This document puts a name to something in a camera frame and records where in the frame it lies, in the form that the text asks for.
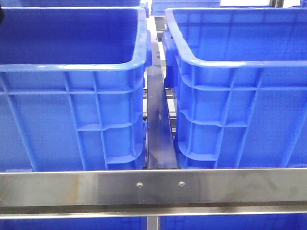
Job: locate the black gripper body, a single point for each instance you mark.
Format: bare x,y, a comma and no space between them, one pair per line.
1,15

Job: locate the large blue crate left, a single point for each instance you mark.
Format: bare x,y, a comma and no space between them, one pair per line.
71,88

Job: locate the large blue crate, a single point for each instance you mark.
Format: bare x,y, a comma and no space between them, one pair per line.
240,81
71,88

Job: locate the distant blue crate tall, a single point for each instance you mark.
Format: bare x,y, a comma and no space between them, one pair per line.
159,6

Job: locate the steel rack centre bar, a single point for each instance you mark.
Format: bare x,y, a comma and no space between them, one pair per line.
161,152

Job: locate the large blue crate right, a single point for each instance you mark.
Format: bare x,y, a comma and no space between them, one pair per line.
240,81

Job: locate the steel rack front rail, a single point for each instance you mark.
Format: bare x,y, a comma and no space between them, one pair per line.
37,195

